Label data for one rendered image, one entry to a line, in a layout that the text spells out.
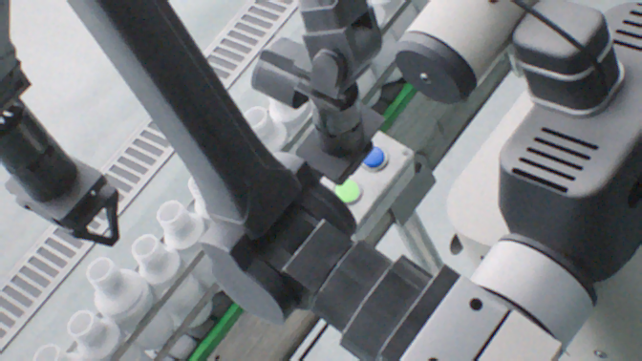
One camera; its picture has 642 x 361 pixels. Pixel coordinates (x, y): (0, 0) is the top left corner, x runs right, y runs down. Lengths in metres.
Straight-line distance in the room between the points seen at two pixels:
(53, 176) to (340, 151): 0.36
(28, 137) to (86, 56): 2.67
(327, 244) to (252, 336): 0.86
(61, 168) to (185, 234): 0.43
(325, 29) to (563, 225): 0.48
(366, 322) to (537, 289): 0.13
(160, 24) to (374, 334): 0.28
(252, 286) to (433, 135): 1.04
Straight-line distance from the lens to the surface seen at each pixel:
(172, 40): 0.90
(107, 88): 3.80
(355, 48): 1.38
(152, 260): 1.69
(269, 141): 1.77
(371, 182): 1.69
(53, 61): 4.00
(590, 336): 1.13
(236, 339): 1.82
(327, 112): 1.43
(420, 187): 2.02
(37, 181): 1.32
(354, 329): 0.98
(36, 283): 3.46
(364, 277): 0.98
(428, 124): 1.99
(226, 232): 0.99
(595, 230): 0.99
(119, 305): 1.68
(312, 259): 0.99
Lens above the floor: 2.37
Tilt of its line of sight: 46 degrees down
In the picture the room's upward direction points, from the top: 31 degrees counter-clockwise
